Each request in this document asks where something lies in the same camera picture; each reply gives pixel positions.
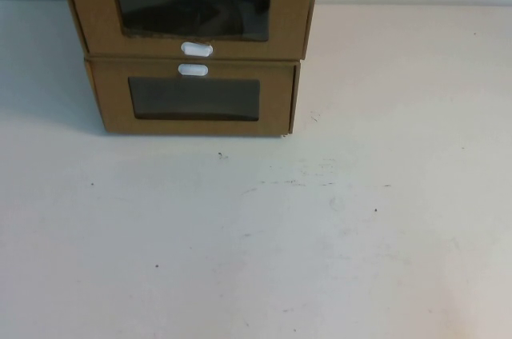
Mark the cardboard drawer with window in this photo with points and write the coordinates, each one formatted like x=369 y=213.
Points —
x=114 y=99
x=288 y=7

